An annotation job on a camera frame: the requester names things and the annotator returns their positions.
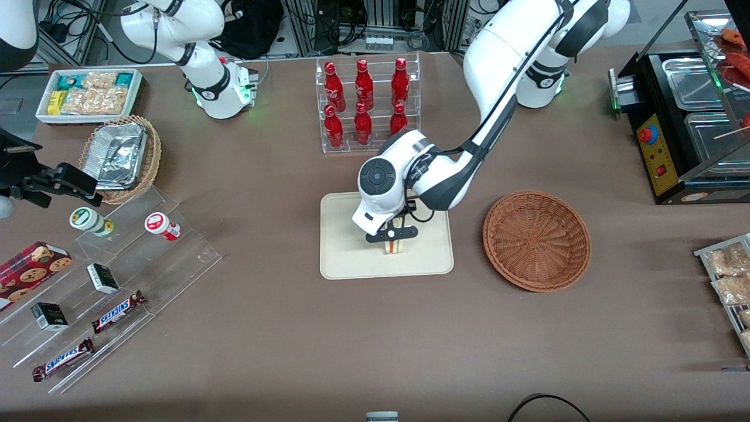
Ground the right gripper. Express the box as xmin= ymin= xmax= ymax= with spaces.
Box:
xmin=0 ymin=129 xmax=104 ymax=209

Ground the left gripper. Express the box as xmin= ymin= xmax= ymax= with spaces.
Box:
xmin=352 ymin=201 xmax=421 ymax=243

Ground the triangle sandwich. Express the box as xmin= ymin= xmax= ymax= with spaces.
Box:
xmin=383 ymin=218 xmax=410 ymax=256

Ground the beige plastic tray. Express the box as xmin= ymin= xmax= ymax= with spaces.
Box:
xmin=319 ymin=190 xmax=455 ymax=281

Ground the light wicker basket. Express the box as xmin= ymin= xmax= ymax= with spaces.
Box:
xmin=79 ymin=115 xmax=162 ymax=206

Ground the brown wicker basket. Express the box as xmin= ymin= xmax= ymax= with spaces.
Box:
xmin=482 ymin=190 xmax=592 ymax=292

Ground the green lid cup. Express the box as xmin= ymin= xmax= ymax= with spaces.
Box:
xmin=69 ymin=207 xmax=115 ymax=238

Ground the aluminium foil container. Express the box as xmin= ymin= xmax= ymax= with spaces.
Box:
xmin=82 ymin=123 xmax=148 ymax=191

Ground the white snack bin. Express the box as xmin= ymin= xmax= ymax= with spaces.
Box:
xmin=35 ymin=69 xmax=143 ymax=125

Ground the red lid cup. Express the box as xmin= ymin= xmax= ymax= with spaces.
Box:
xmin=145 ymin=212 xmax=182 ymax=242

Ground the clear acrylic bottle rack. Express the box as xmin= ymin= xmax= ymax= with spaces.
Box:
xmin=315 ymin=53 xmax=421 ymax=154

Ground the clear rice cracker bag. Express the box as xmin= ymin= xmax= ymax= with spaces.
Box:
xmin=82 ymin=72 xmax=118 ymax=90
xmin=60 ymin=87 xmax=128 ymax=115

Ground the small black box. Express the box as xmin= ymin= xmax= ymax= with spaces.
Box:
xmin=87 ymin=263 xmax=120 ymax=294
xmin=30 ymin=302 xmax=69 ymax=332

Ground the red cookie box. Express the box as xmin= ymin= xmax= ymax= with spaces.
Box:
xmin=0 ymin=241 xmax=73 ymax=311

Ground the clear acrylic stepped display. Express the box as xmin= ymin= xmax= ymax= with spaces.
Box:
xmin=0 ymin=185 xmax=223 ymax=394

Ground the snickers bar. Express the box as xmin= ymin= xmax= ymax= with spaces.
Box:
xmin=91 ymin=290 xmax=147 ymax=335
xmin=32 ymin=337 xmax=95 ymax=383

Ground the black bag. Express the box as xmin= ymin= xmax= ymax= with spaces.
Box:
xmin=214 ymin=0 xmax=285 ymax=59

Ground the black food warmer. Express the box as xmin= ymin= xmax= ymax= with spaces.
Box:
xmin=608 ymin=11 xmax=750 ymax=206

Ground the steel warmer pan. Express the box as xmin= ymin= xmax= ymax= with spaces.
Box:
xmin=662 ymin=56 xmax=730 ymax=113

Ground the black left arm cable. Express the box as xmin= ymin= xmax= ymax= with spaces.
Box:
xmin=402 ymin=0 xmax=578 ymax=224

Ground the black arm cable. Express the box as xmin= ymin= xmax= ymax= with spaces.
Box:
xmin=402 ymin=0 xmax=578 ymax=224
xmin=41 ymin=0 xmax=160 ymax=65

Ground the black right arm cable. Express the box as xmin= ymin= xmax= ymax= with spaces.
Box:
xmin=41 ymin=0 xmax=160 ymax=65

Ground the black table cable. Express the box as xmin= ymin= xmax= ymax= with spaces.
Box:
xmin=507 ymin=394 xmax=592 ymax=422

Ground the grey wire tray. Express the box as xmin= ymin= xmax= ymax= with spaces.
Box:
xmin=693 ymin=233 xmax=750 ymax=358

